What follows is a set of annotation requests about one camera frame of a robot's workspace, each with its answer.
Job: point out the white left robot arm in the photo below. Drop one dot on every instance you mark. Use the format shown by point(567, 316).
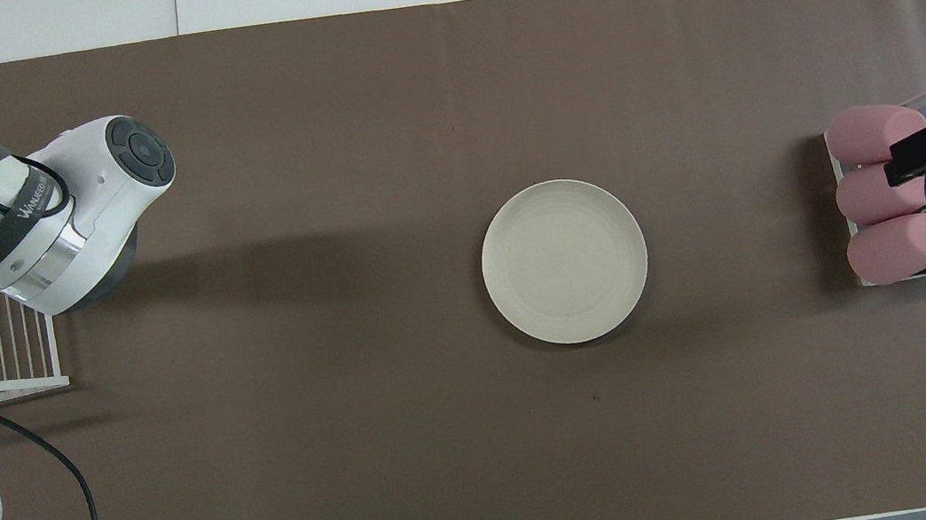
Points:
point(96, 192)

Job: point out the cream round plate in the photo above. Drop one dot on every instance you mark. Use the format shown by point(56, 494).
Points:
point(563, 261)

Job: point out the pink plastic cup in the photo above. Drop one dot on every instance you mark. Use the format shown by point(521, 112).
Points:
point(863, 136)
point(896, 249)
point(867, 200)

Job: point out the brown paper table mat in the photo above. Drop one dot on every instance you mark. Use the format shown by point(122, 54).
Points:
point(327, 179)

